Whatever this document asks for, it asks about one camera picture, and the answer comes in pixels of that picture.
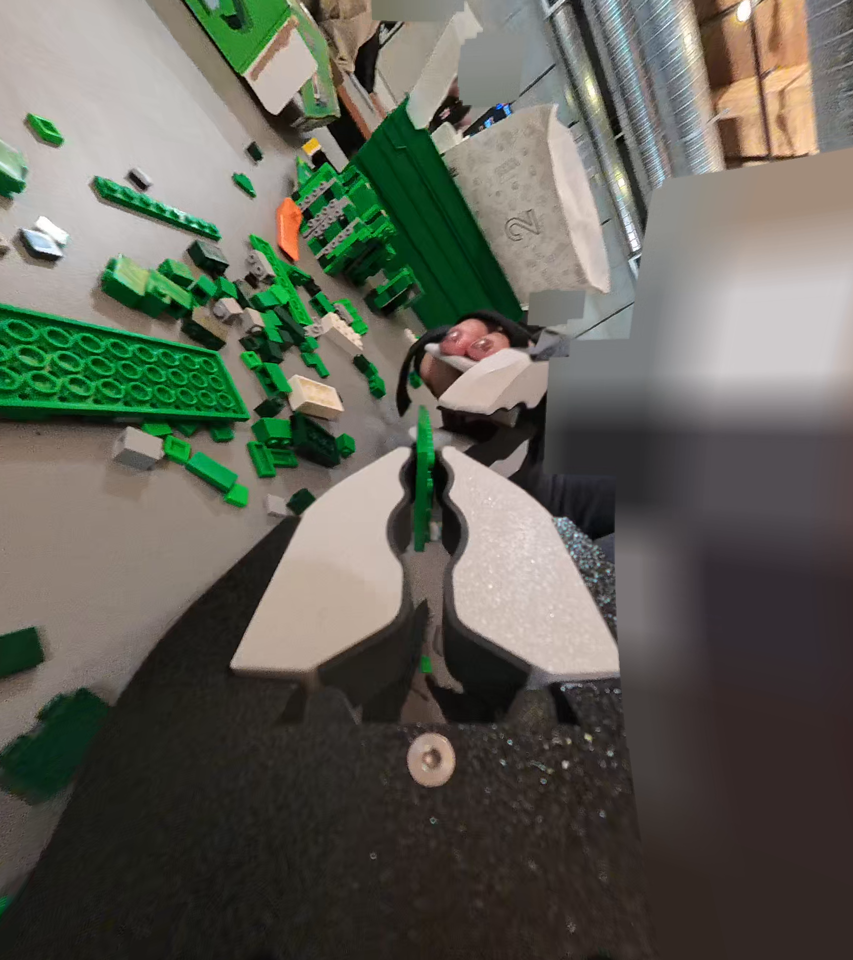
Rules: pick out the white printed paper bag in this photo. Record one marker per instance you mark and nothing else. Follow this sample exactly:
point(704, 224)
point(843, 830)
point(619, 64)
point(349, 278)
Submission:
point(531, 195)

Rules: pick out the grey desk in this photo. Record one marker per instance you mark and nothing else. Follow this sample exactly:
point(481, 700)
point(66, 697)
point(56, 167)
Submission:
point(96, 540)

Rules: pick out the green plate with tiles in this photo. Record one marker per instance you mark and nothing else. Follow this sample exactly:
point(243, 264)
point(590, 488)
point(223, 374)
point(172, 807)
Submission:
point(423, 487)

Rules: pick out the long green plate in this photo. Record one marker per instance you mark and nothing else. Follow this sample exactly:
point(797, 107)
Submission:
point(156, 208)

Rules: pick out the dark green flat tile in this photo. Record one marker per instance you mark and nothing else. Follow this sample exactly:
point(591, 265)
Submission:
point(11, 654)

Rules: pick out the pile of green bricks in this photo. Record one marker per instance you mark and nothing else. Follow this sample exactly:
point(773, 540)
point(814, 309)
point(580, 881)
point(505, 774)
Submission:
point(351, 225)
point(276, 315)

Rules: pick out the plain white paper bag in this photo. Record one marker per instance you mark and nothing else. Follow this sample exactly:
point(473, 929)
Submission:
point(434, 82)

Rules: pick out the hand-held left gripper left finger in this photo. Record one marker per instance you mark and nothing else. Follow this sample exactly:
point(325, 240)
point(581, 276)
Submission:
point(321, 577)

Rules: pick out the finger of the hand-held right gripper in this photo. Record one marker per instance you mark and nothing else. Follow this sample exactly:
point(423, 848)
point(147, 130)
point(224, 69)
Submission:
point(494, 382)

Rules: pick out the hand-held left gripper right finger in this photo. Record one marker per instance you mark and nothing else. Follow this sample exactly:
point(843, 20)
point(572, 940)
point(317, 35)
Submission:
point(524, 592)

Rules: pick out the green plastic bin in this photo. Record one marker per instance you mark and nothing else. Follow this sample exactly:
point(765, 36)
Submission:
point(426, 225)

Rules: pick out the small yellow brick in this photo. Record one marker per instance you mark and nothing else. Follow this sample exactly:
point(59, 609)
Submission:
point(311, 146)

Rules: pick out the green toy set box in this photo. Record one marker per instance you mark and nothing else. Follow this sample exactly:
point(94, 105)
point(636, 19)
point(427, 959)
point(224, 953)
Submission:
point(246, 30)

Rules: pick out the white brick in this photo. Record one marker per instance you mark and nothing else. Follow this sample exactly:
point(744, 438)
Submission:
point(315, 396)
point(340, 334)

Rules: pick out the small grey black brick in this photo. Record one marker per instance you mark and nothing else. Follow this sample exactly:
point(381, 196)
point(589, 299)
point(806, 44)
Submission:
point(139, 178)

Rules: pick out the person's right hand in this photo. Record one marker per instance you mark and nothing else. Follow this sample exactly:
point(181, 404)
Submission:
point(471, 343)

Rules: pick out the orange flat piece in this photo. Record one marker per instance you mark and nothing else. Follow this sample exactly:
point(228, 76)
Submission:
point(289, 225)

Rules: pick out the large green baseplate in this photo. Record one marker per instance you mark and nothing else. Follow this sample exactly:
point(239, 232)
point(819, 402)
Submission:
point(81, 360)

